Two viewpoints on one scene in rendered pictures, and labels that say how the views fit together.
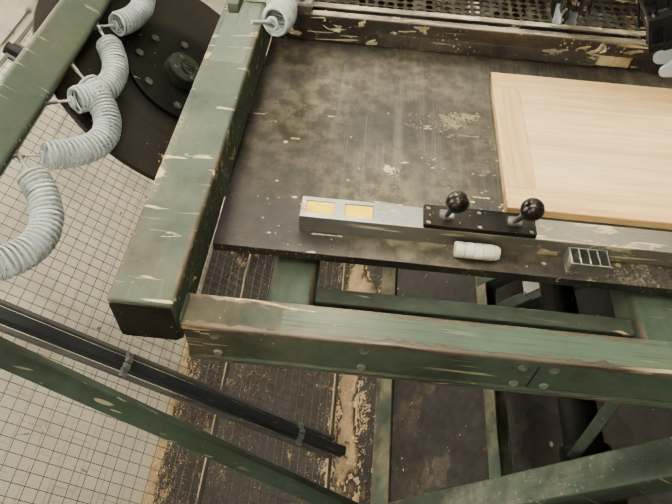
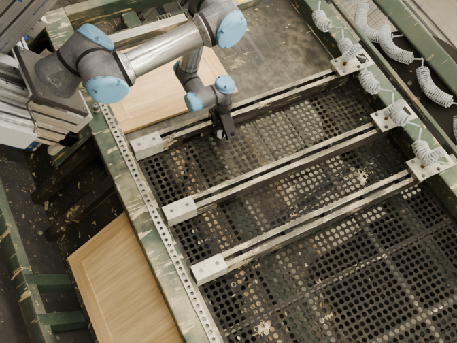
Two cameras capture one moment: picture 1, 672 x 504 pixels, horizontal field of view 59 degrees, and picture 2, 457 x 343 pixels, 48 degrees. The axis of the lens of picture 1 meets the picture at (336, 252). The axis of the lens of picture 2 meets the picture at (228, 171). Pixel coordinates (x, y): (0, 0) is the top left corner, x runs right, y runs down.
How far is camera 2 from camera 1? 294 cm
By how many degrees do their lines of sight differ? 65
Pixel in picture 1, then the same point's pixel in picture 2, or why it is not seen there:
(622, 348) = not seen: outside the picture
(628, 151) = (163, 72)
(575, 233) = (172, 20)
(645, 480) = not seen: hidden behind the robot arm
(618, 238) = (157, 24)
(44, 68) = (400, 18)
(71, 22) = (423, 41)
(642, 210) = not seen: hidden behind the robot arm
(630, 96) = (171, 105)
